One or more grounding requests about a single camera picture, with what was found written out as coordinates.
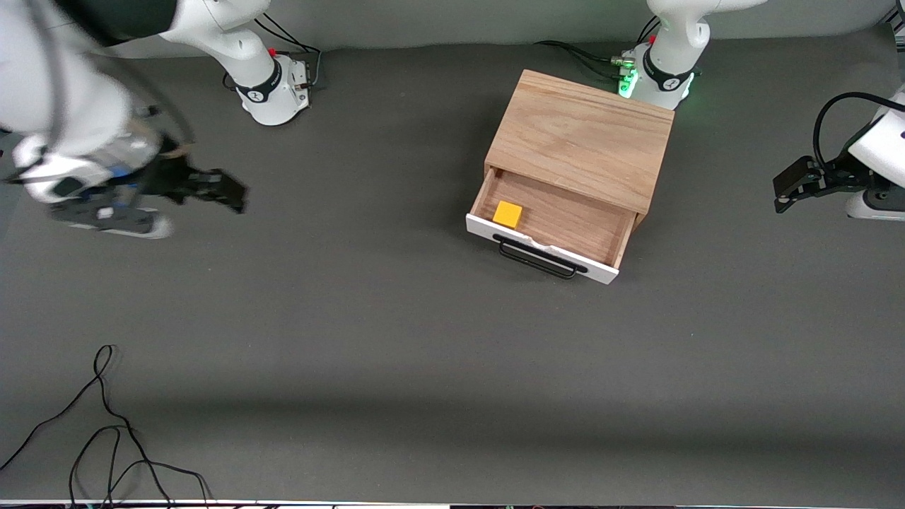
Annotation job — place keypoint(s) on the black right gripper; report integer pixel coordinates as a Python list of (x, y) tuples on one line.
[(172, 174)]

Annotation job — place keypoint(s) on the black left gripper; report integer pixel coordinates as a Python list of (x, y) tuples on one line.
[(838, 174)]

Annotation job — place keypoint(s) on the yellow cube block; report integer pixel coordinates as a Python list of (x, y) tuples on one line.
[(508, 214)]

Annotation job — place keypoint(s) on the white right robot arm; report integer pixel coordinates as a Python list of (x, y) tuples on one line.
[(63, 106)]

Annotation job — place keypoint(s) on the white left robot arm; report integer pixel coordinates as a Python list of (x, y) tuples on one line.
[(672, 42)]

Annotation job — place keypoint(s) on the wooden drawer cabinet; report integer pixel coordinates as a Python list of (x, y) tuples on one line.
[(580, 134)]

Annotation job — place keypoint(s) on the dark grey table mat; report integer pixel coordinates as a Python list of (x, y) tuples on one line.
[(424, 353)]

